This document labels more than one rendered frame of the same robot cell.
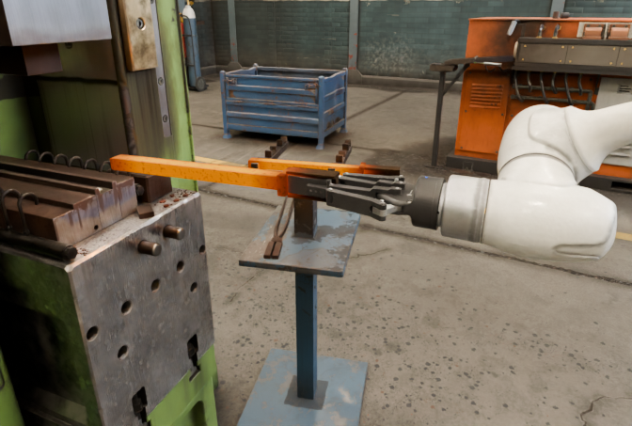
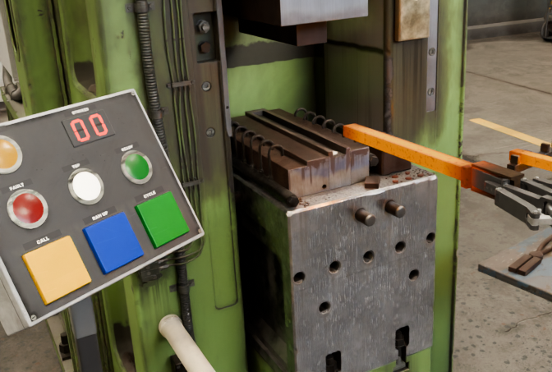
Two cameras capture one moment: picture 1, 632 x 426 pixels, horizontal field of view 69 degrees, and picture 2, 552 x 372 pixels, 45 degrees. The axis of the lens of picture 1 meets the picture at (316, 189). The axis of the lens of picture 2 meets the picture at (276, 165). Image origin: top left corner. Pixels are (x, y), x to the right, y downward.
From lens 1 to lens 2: 45 cm
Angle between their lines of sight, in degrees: 39
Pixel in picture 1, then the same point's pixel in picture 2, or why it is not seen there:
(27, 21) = (296, 6)
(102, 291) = (315, 244)
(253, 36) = not seen: outside the picture
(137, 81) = (404, 51)
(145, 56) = (415, 26)
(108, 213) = (338, 176)
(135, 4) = not seen: outside the picture
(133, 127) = (391, 98)
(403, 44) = not seen: outside the picture
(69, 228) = (300, 181)
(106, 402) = (301, 346)
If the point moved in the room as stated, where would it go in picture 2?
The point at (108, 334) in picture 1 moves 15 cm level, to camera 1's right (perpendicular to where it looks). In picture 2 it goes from (313, 284) to (374, 306)
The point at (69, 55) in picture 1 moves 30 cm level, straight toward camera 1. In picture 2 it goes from (350, 22) to (332, 41)
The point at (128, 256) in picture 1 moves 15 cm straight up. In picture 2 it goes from (344, 219) to (342, 150)
